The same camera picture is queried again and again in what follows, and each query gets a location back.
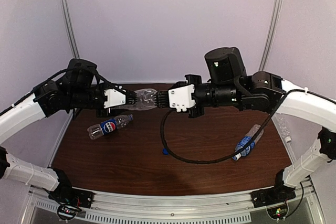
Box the left aluminium frame post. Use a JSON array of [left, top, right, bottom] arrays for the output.
[[60, 0, 80, 59]]

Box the left circuit board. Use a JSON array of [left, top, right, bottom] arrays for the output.
[[56, 205, 79, 221]]

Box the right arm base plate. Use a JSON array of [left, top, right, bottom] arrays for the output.
[[250, 187, 296, 208]]

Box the blue label water bottle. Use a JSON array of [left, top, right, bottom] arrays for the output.
[[231, 124, 264, 161]]

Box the clear unlabeled plastic bottle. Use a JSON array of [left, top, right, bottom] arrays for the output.
[[114, 88, 158, 111]]

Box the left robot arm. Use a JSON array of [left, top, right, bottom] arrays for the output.
[[1, 59, 137, 192]]

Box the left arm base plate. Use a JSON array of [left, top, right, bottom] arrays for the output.
[[47, 186, 94, 208]]

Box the right circuit board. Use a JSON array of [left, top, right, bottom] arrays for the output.
[[266, 203, 289, 220]]

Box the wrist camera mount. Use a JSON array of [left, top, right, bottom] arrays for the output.
[[168, 84, 196, 113], [103, 89, 125, 109]]

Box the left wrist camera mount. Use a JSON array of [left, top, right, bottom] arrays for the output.
[[103, 89, 125, 109]]

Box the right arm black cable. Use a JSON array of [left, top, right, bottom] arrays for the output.
[[160, 89, 336, 164]]

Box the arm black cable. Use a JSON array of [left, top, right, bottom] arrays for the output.
[[0, 68, 124, 116], [160, 89, 336, 164]]

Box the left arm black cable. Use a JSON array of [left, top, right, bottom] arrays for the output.
[[0, 68, 124, 116]]

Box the right aluminium frame post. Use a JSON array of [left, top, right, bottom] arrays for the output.
[[258, 0, 284, 71]]

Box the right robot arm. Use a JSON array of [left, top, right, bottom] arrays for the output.
[[155, 47, 335, 202]]

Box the front aluminium rail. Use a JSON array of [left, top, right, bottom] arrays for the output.
[[27, 179, 325, 223]]

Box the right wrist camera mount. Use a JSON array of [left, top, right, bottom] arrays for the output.
[[168, 84, 196, 113]]

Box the circuit board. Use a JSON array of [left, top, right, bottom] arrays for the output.
[[56, 205, 79, 221], [266, 203, 289, 220]]

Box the aluminium frame post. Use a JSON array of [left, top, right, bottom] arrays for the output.
[[258, 0, 284, 71], [60, 0, 80, 59]]

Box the Pepsi label plastic bottle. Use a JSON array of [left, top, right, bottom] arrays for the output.
[[87, 114, 133, 140]]

